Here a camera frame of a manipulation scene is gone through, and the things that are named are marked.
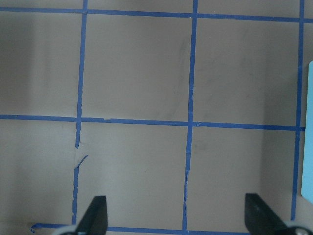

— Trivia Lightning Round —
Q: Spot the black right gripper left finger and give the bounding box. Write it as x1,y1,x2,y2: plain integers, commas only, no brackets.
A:
76,196,108,235

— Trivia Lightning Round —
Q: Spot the light blue plastic bin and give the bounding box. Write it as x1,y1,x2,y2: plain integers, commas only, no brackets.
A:
301,61,313,204

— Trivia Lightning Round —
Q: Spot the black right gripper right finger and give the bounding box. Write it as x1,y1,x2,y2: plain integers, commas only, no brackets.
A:
245,193,288,235

